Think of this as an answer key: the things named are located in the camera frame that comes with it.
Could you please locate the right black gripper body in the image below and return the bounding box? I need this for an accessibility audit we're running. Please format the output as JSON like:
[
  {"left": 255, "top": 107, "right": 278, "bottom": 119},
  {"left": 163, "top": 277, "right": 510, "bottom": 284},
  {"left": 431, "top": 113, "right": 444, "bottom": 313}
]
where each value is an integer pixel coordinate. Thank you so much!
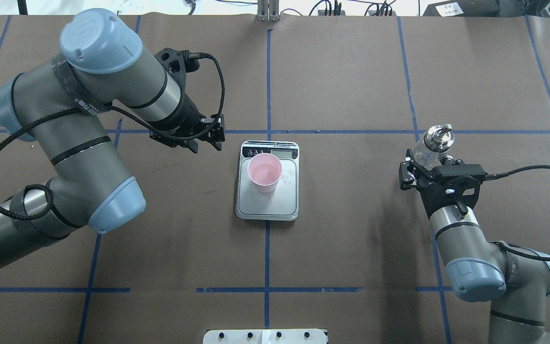
[{"left": 411, "top": 162, "right": 487, "bottom": 218}]

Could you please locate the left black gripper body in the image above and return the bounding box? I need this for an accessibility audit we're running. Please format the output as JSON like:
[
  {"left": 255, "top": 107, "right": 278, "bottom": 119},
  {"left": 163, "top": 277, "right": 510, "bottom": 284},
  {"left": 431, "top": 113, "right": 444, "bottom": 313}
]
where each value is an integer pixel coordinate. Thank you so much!
[{"left": 150, "top": 94, "right": 213, "bottom": 144}]

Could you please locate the clear glass sauce bottle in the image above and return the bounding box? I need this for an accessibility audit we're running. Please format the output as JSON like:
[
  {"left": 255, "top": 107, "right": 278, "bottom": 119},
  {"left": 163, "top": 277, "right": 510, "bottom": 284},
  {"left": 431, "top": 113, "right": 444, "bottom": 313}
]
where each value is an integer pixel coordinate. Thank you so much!
[{"left": 411, "top": 124, "right": 455, "bottom": 170}]

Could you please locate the pink plastic cup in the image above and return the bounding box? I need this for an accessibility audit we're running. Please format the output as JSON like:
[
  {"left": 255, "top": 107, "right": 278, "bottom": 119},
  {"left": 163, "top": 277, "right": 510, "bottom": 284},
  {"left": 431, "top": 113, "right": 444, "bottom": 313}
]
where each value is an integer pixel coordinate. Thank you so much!
[{"left": 247, "top": 153, "right": 282, "bottom": 193}]

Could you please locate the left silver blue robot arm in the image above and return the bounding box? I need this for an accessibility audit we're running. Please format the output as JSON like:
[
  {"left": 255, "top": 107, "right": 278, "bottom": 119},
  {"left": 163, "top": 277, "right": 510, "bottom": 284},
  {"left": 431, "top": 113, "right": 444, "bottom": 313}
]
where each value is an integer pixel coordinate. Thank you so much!
[{"left": 0, "top": 8, "right": 225, "bottom": 268}]

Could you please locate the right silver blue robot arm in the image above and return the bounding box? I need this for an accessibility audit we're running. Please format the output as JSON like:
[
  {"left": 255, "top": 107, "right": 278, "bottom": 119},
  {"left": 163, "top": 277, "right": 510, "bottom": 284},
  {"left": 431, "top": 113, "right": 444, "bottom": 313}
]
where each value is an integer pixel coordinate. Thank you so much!
[{"left": 399, "top": 150, "right": 550, "bottom": 344}]

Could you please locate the silver digital kitchen scale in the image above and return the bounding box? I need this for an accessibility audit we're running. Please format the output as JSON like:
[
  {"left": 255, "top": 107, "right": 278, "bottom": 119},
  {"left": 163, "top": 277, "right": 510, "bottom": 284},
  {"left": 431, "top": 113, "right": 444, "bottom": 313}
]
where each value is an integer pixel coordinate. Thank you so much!
[{"left": 235, "top": 140, "right": 300, "bottom": 221}]

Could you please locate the brown paper table cover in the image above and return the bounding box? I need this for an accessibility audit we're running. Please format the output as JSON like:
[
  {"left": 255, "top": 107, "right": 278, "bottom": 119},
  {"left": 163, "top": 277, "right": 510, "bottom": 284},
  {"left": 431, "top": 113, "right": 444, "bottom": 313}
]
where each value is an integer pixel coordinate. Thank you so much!
[{"left": 0, "top": 13, "right": 550, "bottom": 344}]

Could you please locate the black box with label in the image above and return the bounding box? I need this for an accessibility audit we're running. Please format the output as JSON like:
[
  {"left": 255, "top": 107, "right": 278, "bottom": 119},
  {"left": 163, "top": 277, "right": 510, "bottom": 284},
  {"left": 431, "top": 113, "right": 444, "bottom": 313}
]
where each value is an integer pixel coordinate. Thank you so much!
[{"left": 422, "top": 0, "right": 500, "bottom": 17}]

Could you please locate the upper orange black connector box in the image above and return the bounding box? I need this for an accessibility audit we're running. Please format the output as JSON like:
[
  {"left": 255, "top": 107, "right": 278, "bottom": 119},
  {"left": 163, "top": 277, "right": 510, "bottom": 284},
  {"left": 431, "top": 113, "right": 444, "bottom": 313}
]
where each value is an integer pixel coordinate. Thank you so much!
[{"left": 311, "top": 0, "right": 346, "bottom": 17}]

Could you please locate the orange black connector box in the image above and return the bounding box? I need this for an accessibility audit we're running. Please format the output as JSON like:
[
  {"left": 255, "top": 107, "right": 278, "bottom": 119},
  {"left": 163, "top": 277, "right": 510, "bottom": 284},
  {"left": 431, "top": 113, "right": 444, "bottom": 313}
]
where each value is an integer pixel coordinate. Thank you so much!
[
  {"left": 311, "top": 0, "right": 346, "bottom": 17},
  {"left": 364, "top": 1, "right": 394, "bottom": 17}
]

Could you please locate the lower orange black connector box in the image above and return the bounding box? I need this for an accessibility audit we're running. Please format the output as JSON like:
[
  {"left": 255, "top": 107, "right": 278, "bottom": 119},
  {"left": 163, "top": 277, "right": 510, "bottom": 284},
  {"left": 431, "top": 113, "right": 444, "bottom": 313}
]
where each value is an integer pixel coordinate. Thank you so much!
[{"left": 364, "top": 1, "right": 394, "bottom": 17}]

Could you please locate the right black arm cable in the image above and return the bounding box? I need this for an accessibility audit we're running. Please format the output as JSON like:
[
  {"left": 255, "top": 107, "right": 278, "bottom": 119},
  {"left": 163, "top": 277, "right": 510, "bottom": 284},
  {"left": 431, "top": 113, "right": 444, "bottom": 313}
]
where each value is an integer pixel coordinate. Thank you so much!
[{"left": 483, "top": 165, "right": 550, "bottom": 263}]

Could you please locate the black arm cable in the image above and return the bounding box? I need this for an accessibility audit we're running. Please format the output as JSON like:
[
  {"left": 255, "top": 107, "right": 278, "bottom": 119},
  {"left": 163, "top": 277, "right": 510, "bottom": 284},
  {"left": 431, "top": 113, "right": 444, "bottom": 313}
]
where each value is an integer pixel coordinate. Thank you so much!
[
  {"left": 483, "top": 165, "right": 550, "bottom": 263},
  {"left": 0, "top": 52, "right": 226, "bottom": 221}
]

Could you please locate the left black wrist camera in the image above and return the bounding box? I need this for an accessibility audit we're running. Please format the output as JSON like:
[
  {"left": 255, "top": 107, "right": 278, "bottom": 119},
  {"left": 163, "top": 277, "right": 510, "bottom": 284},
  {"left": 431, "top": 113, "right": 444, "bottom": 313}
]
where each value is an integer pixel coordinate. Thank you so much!
[{"left": 154, "top": 48, "right": 202, "bottom": 89}]

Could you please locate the aluminium frame post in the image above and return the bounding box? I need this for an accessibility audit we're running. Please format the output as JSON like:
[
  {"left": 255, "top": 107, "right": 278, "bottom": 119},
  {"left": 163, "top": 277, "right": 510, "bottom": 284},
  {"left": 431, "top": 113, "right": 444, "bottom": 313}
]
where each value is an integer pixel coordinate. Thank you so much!
[{"left": 256, "top": 0, "right": 281, "bottom": 22}]

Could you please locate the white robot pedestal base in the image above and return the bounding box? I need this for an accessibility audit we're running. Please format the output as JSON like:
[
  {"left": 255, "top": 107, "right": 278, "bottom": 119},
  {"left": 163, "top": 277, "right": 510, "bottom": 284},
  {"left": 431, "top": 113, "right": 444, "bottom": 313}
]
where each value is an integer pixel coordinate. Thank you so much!
[{"left": 202, "top": 328, "right": 329, "bottom": 344}]

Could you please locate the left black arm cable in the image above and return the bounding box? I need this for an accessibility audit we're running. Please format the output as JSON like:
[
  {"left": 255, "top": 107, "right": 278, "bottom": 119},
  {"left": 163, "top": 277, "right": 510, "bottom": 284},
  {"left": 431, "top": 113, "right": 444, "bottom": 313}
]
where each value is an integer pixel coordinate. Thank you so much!
[{"left": 0, "top": 52, "right": 226, "bottom": 221}]

